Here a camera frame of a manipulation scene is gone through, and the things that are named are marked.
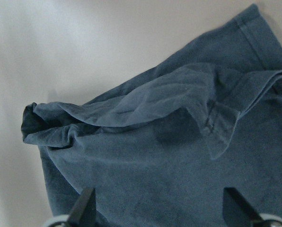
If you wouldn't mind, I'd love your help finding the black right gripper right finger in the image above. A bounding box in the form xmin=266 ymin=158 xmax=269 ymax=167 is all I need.
xmin=222 ymin=187 xmax=263 ymax=227

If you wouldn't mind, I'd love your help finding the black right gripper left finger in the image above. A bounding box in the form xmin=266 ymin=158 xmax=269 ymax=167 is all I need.
xmin=66 ymin=188 xmax=96 ymax=227

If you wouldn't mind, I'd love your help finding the black printed t-shirt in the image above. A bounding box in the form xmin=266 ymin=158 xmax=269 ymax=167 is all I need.
xmin=21 ymin=4 xmax=282 ymax=227

